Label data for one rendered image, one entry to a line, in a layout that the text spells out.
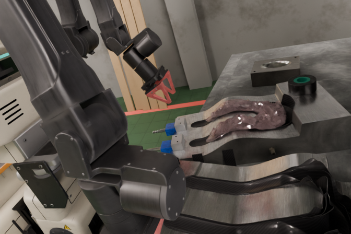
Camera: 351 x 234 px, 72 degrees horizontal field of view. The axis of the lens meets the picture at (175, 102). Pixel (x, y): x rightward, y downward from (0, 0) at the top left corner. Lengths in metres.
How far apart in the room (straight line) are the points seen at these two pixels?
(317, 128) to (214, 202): 0.34
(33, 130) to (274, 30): 2.88
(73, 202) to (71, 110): 0.64
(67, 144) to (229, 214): 0.37
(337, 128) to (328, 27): 2.65
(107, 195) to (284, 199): 0.32
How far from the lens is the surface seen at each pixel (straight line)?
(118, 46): 0.75
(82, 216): 0.85
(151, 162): 0.27
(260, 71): 1.16
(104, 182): 0.30
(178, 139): 0.79
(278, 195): 0.52
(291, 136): 0.74
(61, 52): 0.29
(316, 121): 0.73
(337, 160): 0.78
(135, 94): 3.18
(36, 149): 0.73
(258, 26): 3.19
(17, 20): 0.30
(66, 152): 0.29
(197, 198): 0.59
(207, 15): 3.16
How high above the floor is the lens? 1.32
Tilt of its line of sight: 25 degrees down
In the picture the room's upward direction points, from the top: 18 degrees counter-clockwise
